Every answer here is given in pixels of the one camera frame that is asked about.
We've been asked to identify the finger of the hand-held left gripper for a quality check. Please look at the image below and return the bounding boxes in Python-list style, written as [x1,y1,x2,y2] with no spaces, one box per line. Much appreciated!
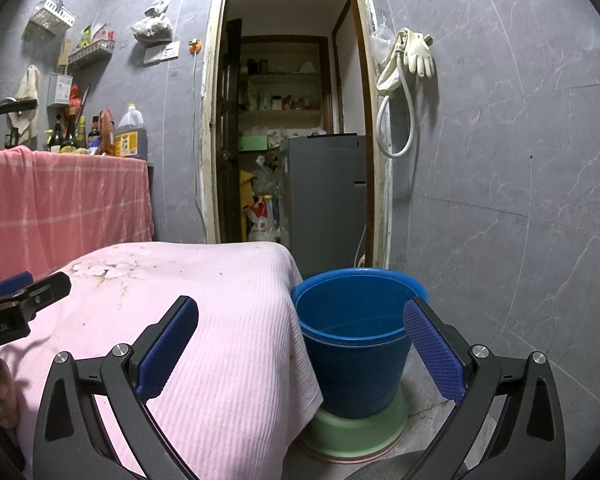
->
[0,271,35,306]
[0,271,72,321]

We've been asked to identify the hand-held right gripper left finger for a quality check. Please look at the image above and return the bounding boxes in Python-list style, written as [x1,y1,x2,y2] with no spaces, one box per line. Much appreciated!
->
[30,295,201,480]

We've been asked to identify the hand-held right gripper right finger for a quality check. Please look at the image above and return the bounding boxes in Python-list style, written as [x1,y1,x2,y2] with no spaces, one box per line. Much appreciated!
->
[401,296,568,480]

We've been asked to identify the blue plastic bucket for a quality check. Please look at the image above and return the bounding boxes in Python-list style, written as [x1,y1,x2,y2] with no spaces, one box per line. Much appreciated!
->
[290,268,429,420]

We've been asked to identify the person's left hand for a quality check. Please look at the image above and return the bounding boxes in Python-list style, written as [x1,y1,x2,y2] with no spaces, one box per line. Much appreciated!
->
[0,362,19,428]

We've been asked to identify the pink ribbed blanket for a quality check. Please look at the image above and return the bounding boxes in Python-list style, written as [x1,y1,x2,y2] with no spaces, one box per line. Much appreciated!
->
[12,241,326,480]

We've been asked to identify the pink checked cloth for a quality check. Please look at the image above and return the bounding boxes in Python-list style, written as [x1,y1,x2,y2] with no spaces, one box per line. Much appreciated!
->
[0,146,155,286]

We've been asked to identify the green plastic basin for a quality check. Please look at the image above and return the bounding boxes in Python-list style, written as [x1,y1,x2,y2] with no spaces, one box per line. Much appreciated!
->
[297,390,410,465]

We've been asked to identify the white red rice sack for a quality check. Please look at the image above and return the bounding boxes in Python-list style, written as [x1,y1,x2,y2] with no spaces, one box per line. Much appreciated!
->
[247,195,281,243]

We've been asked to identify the large oil jug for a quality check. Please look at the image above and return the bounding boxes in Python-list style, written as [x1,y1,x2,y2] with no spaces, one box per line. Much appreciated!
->
[114,103,149,160]

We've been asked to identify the yellow bag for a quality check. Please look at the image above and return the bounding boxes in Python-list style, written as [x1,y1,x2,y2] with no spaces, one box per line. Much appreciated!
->
[239,170,256,208]

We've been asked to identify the grey washing machine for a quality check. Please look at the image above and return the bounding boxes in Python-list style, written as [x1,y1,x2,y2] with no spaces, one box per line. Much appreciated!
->
[282,134,368,278]

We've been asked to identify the dark wooden door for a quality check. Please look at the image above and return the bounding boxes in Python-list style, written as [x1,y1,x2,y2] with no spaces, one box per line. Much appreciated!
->
[219,19,243,243]

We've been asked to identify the clear plastic bags bundle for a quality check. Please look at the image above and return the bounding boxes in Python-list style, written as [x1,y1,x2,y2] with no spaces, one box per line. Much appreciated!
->
[255,157,286,196]

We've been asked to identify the hanging cream cloth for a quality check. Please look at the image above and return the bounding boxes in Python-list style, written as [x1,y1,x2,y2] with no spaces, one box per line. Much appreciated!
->
[7,64,42,143]

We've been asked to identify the metal utensil holder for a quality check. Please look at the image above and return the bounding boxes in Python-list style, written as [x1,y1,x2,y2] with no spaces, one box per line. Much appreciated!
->
[47,71,73,107]

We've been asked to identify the wooden board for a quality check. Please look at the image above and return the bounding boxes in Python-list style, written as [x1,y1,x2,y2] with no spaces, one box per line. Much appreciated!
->
[56,37,72,73]

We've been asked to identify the white plastic basket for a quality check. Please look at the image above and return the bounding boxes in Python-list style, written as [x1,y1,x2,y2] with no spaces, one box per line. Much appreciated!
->
[28,0,77,37]

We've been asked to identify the cream rubber gloves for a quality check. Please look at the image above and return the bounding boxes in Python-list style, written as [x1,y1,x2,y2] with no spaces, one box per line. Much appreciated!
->
[402,31,436,79]

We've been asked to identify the wooden shelf unit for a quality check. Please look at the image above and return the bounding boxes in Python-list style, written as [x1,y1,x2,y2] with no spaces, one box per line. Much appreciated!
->
[240,35,331,136]

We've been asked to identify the clear hanging plastic bag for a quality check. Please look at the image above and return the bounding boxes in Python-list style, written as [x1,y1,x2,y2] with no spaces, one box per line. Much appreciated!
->
[371,15,396,68]

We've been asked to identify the metal wok black handle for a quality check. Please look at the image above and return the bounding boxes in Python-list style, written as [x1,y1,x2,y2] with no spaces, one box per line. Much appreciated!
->
[0,96,38,123]

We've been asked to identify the wooden door frame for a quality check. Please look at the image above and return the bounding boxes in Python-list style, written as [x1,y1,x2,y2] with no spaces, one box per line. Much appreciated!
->
[201,0,393,268]

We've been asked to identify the white wall rack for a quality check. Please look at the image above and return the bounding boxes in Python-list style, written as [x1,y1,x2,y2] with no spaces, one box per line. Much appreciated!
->
[67,40,116,70]

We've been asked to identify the wall socket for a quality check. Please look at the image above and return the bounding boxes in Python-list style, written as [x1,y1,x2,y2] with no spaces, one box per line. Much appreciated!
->
[144,40,182,66]

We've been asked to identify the white hose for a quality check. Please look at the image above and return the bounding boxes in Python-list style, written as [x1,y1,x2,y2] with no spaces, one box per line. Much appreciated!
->
[375,30,417,159]

